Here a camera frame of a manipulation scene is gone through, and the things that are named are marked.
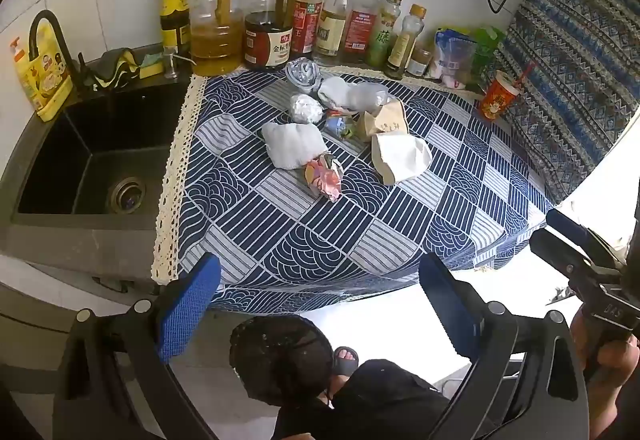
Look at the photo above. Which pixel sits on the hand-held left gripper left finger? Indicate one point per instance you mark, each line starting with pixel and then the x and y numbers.
pixel 189 307

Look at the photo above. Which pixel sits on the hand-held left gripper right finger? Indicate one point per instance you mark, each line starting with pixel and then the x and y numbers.
pixel 450 307

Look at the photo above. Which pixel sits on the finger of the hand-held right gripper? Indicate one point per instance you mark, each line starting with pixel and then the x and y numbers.
pixel 575 227
pixel 557 252

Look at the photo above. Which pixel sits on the bin with black liner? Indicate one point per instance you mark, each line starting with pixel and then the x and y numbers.
pixel 280 360

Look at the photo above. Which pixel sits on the white paper bag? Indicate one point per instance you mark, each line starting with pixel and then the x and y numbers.
pixel 400 155

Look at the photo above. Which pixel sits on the white paper towel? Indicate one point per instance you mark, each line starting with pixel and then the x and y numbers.
pixel 292 144

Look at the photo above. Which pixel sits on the brown paper bag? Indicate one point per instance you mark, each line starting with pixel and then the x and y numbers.
pixel 384 117

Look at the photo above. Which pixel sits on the foil ball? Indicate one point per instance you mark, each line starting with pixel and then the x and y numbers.
pixel 305 108

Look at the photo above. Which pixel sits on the crushed clear plastic cup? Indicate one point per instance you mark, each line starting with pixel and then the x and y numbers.
pixel 302 72

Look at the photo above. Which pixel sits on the person's right hand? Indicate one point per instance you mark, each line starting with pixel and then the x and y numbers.
pixel 617 365

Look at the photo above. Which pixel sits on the black slipper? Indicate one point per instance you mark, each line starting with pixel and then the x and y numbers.
pixel 345 360

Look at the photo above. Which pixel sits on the person's black shorts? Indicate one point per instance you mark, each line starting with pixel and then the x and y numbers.
pixel 380 402

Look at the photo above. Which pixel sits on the blue white patterned tablecloth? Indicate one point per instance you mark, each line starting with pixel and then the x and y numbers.
pixel 310 230

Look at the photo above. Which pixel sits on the red paper cup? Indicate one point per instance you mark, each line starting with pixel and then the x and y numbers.
pixel 497 97

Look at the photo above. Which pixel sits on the blue ethnic pattern cloth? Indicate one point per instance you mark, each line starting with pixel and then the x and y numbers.
pixel 565 59

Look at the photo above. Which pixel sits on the crumpled pink wrapper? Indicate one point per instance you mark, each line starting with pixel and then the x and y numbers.
pixel 325 176

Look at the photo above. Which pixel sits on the black kitchen sink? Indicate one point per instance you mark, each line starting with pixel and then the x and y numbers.
pixel 90 154

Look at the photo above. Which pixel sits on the green plastic bag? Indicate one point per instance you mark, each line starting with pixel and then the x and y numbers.
pixel 487 52

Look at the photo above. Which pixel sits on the clear blue printed bag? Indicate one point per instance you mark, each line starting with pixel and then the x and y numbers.
pixel 452 57

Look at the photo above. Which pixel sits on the crumpled colourful wrapper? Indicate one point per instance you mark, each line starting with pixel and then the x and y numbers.
pixel 341 125

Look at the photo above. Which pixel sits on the small glass jar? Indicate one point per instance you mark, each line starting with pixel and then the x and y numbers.
pixel 420 62

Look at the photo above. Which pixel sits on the crumpled clear plastic bag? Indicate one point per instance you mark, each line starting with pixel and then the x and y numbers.
pixel 369 95

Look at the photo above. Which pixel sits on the yellow green sponge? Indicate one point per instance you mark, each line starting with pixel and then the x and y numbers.
pixel 151 67

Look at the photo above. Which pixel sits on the soap dispenser pump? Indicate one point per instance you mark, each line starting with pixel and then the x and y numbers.
pixel 172 62

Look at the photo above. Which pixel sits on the white crumpled tissue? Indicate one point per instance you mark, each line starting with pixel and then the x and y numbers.
pixel 334 90

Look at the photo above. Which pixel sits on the slim bottle olive label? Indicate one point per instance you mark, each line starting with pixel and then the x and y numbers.
pixel 404 44

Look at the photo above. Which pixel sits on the clear jug of yellow oil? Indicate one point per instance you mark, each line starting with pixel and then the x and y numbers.
pixel 216 39

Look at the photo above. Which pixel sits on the yellow detergent pouch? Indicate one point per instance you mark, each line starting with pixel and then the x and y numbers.
pixel 45 79

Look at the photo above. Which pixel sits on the jug of dark sauce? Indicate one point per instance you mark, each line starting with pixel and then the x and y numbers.
pixel 267 39

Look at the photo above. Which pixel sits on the dark bottle green yellow label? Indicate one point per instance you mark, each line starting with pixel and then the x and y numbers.
pixel 175 14

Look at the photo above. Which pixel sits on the clear bottle red label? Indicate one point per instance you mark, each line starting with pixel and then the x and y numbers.
pixel 362 24

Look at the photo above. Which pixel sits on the clear bottle tan label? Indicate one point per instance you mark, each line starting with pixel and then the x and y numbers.
pixel 334 27

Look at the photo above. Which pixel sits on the red label bottle black cap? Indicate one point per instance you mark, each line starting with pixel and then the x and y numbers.
pixel 306 19

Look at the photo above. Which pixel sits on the black faucet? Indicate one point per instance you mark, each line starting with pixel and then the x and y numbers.
pixel 50 27

